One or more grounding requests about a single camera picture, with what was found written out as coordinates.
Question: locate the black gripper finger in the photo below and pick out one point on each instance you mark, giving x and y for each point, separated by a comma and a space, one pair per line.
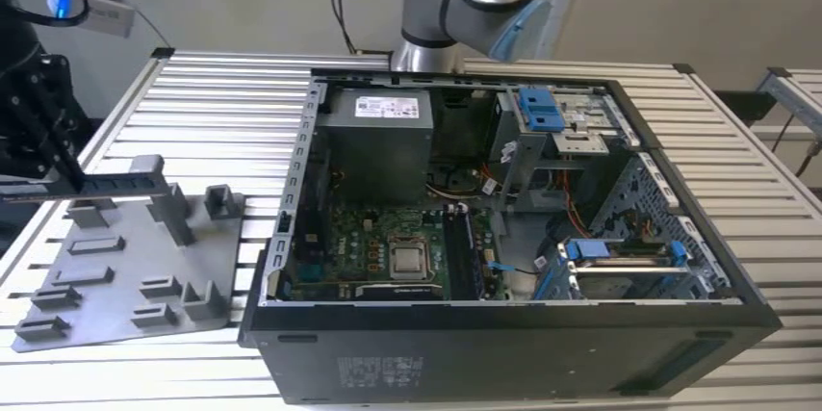
66, 151

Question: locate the black RAM slot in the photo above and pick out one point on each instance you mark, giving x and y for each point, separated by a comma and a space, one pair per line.
468, 252
459, 252
451, 252

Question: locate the grey parts rack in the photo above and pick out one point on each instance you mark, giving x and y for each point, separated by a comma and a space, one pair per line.
141, 262

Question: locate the teal motherboard connector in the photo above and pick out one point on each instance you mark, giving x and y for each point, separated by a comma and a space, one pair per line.
309, 273

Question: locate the green motherboard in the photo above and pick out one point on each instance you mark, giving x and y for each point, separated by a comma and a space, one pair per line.
346, 233

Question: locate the grey power supply unit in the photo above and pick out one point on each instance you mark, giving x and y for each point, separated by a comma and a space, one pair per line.
379, 161

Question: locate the metal CPU socket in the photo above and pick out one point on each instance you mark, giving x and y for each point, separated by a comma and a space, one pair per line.
404, 239

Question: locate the silver CPU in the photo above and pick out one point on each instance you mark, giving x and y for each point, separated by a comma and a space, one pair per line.
408, 263

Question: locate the black graphics card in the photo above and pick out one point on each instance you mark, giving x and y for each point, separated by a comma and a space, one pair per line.
397, 291

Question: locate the white motherboard power connector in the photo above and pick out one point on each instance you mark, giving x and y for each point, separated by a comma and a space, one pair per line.
489, 256

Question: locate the black PC case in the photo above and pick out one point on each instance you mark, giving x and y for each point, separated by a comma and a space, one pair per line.
449, 358

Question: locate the blue plastic drive latch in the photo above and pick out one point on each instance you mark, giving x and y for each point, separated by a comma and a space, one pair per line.
536, 105

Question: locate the grey metal drive cage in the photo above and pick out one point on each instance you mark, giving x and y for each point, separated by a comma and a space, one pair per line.
580, 144

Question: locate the blue disk carrier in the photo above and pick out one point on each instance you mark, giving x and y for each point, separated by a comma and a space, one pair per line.
587, 249

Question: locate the metal disk bay cage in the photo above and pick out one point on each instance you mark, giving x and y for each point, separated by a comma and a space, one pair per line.
616, 266

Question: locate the aluminium side table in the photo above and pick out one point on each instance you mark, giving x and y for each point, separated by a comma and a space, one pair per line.
796, 93

